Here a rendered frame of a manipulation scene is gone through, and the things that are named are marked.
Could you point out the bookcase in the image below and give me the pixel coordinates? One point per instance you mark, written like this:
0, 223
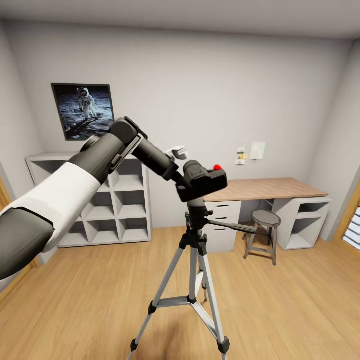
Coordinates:
41, 168

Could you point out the digital camera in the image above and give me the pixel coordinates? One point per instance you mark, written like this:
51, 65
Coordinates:
203, 181

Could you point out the painting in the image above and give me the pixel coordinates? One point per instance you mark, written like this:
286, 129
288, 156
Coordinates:
85, 110

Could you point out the camera tripod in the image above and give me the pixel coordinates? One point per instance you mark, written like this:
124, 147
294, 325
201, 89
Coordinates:
195, 221

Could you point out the desk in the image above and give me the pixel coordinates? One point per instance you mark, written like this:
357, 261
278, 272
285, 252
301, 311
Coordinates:
301, 207

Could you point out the fixed window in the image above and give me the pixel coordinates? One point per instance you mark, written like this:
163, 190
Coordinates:
347, 235

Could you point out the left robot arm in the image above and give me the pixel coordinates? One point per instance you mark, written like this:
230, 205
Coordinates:
39, 220

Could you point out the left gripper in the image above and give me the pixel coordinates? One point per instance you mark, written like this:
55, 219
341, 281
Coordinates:
163, 166

